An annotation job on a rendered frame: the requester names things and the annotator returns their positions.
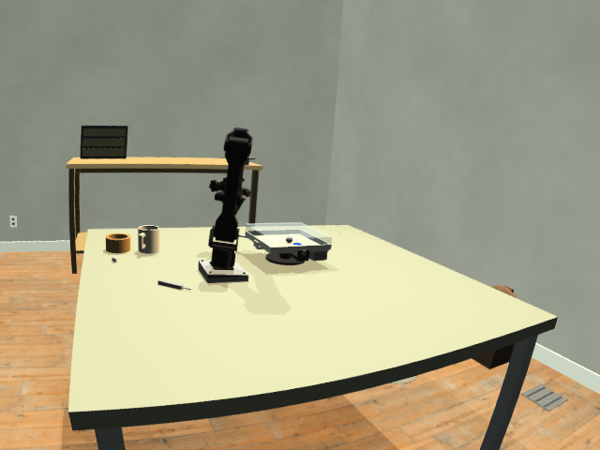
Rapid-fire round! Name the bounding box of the grey mug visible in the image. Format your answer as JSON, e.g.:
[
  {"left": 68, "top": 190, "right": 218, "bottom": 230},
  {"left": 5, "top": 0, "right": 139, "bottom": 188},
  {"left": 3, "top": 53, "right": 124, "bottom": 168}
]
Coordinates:
[{"left": 138, "top": 225, "right": 159, "bottom": 254}]

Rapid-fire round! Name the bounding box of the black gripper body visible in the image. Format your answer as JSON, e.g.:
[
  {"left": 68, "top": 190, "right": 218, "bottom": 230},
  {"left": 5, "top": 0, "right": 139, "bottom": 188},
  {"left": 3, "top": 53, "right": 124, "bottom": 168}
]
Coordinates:
[{"left": 215, "top": 176, "right": 250, "bottom": 202}]

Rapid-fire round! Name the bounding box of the black screwdriver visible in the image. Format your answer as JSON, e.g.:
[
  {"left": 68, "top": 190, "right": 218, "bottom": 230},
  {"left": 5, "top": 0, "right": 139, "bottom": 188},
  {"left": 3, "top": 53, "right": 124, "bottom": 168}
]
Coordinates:
[{"left": 157, "top": 279, "right": 185, "bottom": 290}]

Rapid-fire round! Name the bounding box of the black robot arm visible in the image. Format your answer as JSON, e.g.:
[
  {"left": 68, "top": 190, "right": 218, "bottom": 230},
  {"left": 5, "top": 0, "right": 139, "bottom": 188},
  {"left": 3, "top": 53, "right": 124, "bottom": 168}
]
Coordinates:
[{"left": 208, "top": 127, "right": 253, "bottom": 270}]

